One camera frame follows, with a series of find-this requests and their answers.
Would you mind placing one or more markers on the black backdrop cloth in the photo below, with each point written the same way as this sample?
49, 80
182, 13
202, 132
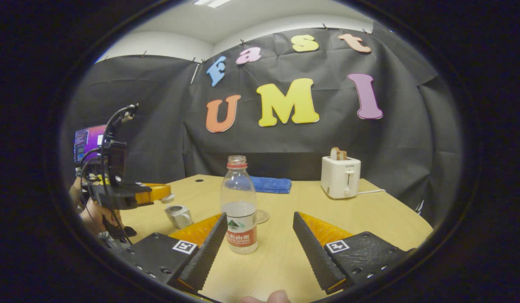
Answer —
327, 134

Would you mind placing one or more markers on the folded blue towel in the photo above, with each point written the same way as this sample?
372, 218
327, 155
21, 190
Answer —
272, 185

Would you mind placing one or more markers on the white teacup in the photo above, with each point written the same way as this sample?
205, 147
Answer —
180, 219

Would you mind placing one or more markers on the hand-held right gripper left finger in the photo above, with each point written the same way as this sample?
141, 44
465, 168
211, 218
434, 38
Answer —
207, 252

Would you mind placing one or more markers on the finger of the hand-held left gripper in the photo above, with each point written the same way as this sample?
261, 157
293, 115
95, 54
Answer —
152, 193

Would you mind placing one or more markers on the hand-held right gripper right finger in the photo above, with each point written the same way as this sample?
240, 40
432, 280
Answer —
312, 252

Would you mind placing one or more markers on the white teacup lid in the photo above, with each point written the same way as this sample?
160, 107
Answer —
168, 198

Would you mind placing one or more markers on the toast slice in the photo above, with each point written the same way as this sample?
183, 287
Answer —
343, 155
335, 154

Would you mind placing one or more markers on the white toaster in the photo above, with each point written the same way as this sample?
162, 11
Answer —
338, 179

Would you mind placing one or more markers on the clear plastic water bottle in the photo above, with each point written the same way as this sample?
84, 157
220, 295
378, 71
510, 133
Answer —
239, 193

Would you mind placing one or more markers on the round beige coaster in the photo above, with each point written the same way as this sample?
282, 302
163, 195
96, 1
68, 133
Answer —
263, 216

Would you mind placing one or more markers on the ceiling light panel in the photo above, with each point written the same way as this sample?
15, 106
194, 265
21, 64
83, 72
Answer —
213, 3

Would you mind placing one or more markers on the computer monitor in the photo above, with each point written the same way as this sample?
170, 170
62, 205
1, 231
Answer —
89, 141

